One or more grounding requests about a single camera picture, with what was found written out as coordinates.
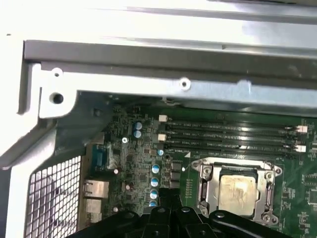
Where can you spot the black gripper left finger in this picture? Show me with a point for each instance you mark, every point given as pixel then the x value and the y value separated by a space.
pixel 156 223

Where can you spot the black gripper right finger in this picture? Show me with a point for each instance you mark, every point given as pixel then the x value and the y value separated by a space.
pixel 190 223

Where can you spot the metal socket cover frame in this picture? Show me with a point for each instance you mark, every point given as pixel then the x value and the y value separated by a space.
pixel 213 191

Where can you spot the silver square CPU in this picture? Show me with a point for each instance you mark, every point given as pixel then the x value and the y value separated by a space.
pixel 237 193

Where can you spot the RAM slot with black clips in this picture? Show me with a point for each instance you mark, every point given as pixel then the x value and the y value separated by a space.
pixel 223 149
pixel 223 134

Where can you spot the thin metal locking lever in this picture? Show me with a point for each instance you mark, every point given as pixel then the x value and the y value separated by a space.
pixel 270 196

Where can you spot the RAM slot with white clips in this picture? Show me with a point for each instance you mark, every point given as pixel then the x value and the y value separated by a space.
pixel 223 142
pixel 223 126

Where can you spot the CPU socket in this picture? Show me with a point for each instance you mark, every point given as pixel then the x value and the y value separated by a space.
pixel 277 171

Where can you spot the blue top capacitor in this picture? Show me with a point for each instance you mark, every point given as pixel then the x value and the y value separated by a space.
pixel 137 134
pixel 153 203
pixel 160 152
pixel 155 169
pixel 138 125
pixel 154 194
pixel 155 181

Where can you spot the silver rear port block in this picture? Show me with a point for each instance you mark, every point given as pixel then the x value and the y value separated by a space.
pixel 93 205
pixel 96 188

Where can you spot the blue rear port connector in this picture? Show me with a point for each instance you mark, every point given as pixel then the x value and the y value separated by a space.
pixel 100 158

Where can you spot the silver motherboard screw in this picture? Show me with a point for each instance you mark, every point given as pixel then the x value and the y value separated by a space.
pixel 125 140

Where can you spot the green motherboard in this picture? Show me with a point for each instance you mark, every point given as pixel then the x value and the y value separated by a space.
pixel 292 198

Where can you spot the black open PC case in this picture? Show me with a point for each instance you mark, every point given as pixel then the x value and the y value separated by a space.
pixel 148 64

